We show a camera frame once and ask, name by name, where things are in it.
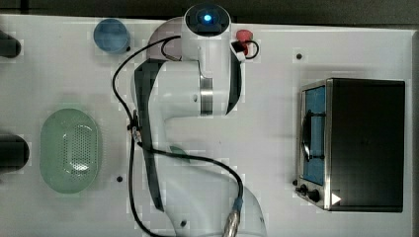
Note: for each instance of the blue cup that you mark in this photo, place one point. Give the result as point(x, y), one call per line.
point(111, 36)

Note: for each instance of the red toy strawberry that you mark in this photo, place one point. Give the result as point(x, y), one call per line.
point(244, 36)

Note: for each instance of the silver toaster oven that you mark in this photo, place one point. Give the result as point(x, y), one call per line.
point(351, 144)

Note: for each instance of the green oval colander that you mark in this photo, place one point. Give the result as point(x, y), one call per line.
point(69, 161)

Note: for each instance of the dark grey cup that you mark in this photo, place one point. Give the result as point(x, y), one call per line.
point(9, 46)

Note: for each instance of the black pot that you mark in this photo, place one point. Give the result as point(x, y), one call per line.
point(14, 153)

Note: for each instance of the grey round plate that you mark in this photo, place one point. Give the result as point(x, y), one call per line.
point(171, 50)

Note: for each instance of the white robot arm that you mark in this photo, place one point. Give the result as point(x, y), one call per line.
point(204, 83)

